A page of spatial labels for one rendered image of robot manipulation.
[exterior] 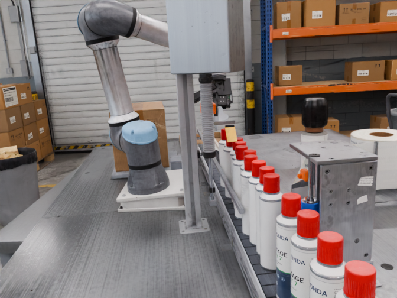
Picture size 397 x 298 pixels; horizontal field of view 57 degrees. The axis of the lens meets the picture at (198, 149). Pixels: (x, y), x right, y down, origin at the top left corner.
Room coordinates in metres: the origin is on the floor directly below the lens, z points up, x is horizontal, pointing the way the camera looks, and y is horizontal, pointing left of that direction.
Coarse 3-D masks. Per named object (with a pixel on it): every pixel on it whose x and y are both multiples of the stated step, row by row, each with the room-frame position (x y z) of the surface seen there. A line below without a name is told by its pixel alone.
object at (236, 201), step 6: (198, 132) 1.80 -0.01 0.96; (216, 162) 1.24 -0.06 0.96; (216, 168) 1.20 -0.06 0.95; (222, 174) 1.10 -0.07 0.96; (228, 180) 1.04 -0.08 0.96; (228, 186) 0.99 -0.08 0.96; (234, 192) 0.94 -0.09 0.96; (234, 198) 0.89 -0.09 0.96; (240, 204) 0.85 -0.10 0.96; (240, 210) 0.82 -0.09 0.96
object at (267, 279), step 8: (200, 144) 1.87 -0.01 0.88; (208, 160) 1.56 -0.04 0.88; (216, 176) 1.33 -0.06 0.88; (216, 184) 1.24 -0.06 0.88; (224, 192) 1.15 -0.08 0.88; (224, 200) 1.08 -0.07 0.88; (232, 208) 1.02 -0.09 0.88; (232, 216) 0.96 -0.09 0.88; (240, 224) 0.91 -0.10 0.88; (240, 232) 0.86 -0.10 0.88; (240, 240) 0.85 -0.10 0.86; (248, 240) 0.82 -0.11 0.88; (248, 248) 0.78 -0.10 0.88; (248, 256) 0.75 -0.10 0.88; (256, 256) 0.74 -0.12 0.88; (256, 264) 0.71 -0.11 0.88; (256, 272) 0.68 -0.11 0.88; (264, 272) 0.68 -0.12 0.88; (272, 272) 0.68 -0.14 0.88; (264, 280) 0.65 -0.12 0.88; (272, 280) 0.65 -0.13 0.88; (264, 288) 0.62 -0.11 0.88; (272, 288) 0.62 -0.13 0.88; (272, 296) 0.60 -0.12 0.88
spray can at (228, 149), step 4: (228, 144) 1.10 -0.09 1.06; (224, 148) 1.11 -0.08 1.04; (228, 148) 1.09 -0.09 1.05; (224, 152) 1.10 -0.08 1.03; (228, 152) 1.09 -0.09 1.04; (224, 156) 1.10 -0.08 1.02; (228, 156) 1.09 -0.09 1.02; (224, 160) 1.10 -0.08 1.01; (228, 160) 1.09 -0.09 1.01; (224, 164) 1.10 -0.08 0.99; (228, 164) 1.09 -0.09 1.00; (224, 168) 1.10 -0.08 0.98; (228, 168) 1.09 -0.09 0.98; (224, 172) 1.11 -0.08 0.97; (228, 172) 1.09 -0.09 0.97; (228, 176) 1.09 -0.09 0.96; (228, 192) 1.09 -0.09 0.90; (228, 196) 1.09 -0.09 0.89
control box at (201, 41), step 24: (168, 0) 0.95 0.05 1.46; (192, 0) 0.92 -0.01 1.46; (216, 0) 0.89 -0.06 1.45; (240, 0) 0.94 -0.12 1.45; (168, 24) 0.95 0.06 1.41; (192, 24) 0.92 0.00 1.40; (216, 24) 0.89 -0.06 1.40; (240, 24) 0.93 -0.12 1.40; (192, 48) 0.92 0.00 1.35; (216, 48) 0.89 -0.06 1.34; (240, 48) 0.93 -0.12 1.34; (192, 72) 0.92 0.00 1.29; (216, 72) 0.89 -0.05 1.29
